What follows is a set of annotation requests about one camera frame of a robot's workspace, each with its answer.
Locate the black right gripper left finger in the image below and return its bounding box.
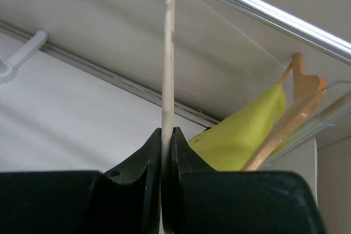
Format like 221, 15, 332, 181
1, 129, 161, 233

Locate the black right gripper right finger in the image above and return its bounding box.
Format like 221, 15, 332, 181
163, 127, 326, 233

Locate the white metal clothes rack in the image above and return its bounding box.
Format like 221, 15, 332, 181
0, 0, 351, 163

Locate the yellow-green garment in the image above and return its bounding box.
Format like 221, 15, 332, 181
188, 84, 286, 172

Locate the white plastic hanger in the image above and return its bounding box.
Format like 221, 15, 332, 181
161, 0, 175, 233

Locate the wooden hanger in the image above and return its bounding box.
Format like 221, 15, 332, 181
241, 53, 327, 171

